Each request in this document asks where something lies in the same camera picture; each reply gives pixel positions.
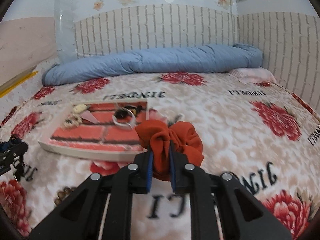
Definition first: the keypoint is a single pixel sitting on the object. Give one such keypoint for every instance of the floral fleece blanket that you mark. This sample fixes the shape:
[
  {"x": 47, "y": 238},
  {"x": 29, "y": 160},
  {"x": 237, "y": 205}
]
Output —
[{"x": 262, "y": 133}]

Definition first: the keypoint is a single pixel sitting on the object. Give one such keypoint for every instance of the blue rolled duvet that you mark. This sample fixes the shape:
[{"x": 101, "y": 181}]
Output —
[{"x": 213, "y": 58}]

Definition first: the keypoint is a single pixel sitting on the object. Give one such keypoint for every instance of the clear plastic sheet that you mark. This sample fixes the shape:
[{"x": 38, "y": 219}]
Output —
[{"x": 65, "y": 30}]

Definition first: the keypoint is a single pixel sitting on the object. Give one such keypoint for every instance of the yellow edged board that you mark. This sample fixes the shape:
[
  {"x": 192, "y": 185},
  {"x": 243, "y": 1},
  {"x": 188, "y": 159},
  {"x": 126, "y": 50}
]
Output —
[{"x": 17, "y": 80}]

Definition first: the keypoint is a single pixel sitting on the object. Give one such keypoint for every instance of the rust red scrunchie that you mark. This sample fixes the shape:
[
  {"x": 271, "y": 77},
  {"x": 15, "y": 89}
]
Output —
[{"x": 158, "y": 136}]

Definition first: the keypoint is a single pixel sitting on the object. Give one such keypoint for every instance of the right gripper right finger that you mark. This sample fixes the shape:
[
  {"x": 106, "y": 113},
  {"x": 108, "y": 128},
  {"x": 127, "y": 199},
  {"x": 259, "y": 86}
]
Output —
[{"x": 220, "y": 206}]

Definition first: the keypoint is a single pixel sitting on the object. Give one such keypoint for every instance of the cream hair clip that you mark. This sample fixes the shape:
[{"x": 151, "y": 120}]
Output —
[{"x": 77, "y": 109}]

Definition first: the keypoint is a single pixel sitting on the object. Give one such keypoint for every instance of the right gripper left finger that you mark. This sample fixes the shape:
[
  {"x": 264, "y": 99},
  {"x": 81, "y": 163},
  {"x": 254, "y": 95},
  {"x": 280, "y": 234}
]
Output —
[{"x": 100, "y": 207}]

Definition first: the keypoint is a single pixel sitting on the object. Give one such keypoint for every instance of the cream satin scrunchie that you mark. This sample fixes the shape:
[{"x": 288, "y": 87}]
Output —
[{"x": 72, "y": 121}]

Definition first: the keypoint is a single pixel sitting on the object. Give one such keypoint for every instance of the white tray with brick liner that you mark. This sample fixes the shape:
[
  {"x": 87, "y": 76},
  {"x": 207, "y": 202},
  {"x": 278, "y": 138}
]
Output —
[{"x": 103, "y": 141}]

